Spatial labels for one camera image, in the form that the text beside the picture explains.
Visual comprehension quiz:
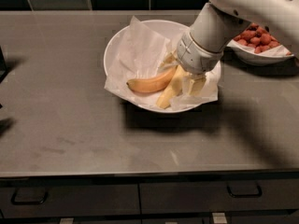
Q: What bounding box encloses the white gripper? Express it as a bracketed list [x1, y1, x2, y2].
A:
[158, 32, 223, 96]

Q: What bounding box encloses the pale yellow banana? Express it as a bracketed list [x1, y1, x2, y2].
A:
[156, 65, 186, 109]

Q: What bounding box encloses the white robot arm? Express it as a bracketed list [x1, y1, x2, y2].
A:
[177, 0, 299, 75]

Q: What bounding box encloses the orange-yellow banana left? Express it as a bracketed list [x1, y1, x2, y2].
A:
[126, 66, 177, 93]

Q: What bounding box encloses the white bowl with bananas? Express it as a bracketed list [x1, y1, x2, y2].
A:
[104, 18, 221, 113]

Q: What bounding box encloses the white bowl with strawberries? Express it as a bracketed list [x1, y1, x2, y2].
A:
[232, 49, 294, 66]

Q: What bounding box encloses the white paper liner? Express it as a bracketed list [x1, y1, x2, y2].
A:
[104, 18, 221, 114]

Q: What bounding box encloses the pile of red strawberries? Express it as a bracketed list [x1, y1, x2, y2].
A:
[234, 23, 280, 54]

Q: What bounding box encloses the white paper under strawberries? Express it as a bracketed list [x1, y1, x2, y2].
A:
[228, 40, 293, 58]

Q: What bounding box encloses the right dark drawer front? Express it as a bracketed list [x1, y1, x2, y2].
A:
[140, 179, 299, 214]

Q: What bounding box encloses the dark drawer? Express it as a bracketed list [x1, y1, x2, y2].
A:
[0, 185, 139, 218]
[140, 179, 299, 214]

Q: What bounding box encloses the left dark drawer front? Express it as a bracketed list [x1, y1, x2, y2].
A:
[0, 185, 139, 218]

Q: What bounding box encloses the dark object at left edge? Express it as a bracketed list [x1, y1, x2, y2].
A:
[0, 48, 8, 83]

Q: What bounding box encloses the right black drawer handle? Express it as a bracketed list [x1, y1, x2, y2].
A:
[226, 182, 263, 199]

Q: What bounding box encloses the black drawer handle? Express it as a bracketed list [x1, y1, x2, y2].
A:
[10, 188, 49, 205]
[226, 182, 263, 199]

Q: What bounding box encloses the left black drawer handle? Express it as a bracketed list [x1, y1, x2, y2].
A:
[10, 188, 49, 205]

